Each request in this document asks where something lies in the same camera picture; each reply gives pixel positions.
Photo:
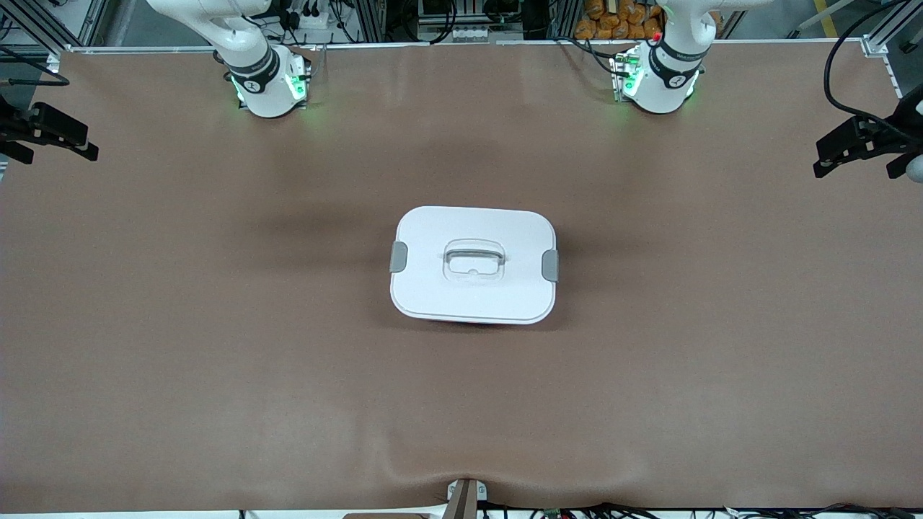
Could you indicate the silver table edge rail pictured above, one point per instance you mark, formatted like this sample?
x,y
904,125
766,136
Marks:
x,y
793,40
144,49

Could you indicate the orange snack pile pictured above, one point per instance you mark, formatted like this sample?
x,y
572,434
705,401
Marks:
x,y
598,21

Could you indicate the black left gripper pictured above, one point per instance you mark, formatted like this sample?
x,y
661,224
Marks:
x,y
888,136

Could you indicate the aluminium frame strut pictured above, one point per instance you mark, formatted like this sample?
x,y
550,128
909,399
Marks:
x,y
94,18
876,45

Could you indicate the front camera mount post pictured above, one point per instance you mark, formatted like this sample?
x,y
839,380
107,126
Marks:
x,y
465,501

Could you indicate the white box lid grey latches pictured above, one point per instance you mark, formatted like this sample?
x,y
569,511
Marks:
x,y
433,295

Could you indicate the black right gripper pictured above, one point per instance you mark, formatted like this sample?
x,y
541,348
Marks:
x,y
16,127

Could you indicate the table cover mat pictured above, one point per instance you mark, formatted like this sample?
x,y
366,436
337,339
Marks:
x,y
288,404

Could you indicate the white power strip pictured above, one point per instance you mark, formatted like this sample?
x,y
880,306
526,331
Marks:
x,y
310,20

